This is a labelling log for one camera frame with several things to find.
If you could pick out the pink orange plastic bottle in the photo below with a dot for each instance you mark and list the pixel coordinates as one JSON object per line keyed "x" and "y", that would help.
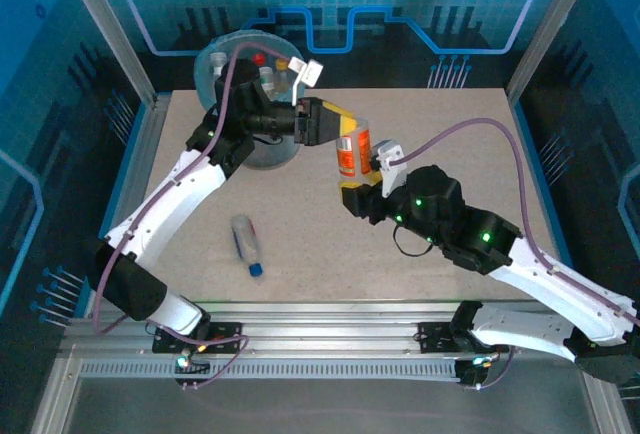
{"x": 267, "y": 81}

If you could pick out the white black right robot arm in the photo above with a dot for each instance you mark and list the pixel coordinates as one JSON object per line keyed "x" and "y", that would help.
{"x": 550, "y": 279}

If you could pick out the clear cola bottle red label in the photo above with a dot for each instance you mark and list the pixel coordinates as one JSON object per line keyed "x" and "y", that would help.
{"x": 258, "y": 59}

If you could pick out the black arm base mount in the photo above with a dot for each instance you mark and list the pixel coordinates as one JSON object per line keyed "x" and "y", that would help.
{"x": 225, "y": 331}
{"x": 435, "y": 336}

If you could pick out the aluminium left frame post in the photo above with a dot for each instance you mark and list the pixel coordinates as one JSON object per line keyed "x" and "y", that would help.
{"x": 110, "y": 29}

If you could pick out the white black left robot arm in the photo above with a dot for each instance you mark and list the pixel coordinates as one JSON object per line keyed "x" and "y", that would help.
{"x": 165, "y": 209}

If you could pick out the clear bottle blue cap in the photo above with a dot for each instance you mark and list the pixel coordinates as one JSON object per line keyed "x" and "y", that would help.
{"x": 245, "y": 239}

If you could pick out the clear water bottle white cap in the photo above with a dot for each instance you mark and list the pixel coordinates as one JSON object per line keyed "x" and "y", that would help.
{"x": 218, "y": 58}

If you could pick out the orange label bottle gold cap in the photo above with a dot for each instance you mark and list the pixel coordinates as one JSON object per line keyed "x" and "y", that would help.
{"x": 350, "y": 159}

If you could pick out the aluminium frame rail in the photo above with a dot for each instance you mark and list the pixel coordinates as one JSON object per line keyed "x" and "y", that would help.
{"x": 325, "y": 319}

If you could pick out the orange juice bottle yellow cap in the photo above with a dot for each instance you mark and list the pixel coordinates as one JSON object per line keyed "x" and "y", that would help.
{"x": 281, "y": 64}

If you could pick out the aluminium frame post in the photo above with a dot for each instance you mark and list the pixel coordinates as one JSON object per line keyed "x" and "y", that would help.
{"x": 547, "y": 29}
{"x": 110, "y": 29}

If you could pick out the blue aluminium table side rail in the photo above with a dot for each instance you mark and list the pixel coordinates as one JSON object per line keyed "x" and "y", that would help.
{"x": 541, "y": 179}
{"x": 145, "y": 134}

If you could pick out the aluminium right frame post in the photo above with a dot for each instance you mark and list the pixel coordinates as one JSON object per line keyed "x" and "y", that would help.
{"x": 547, "y": 29}

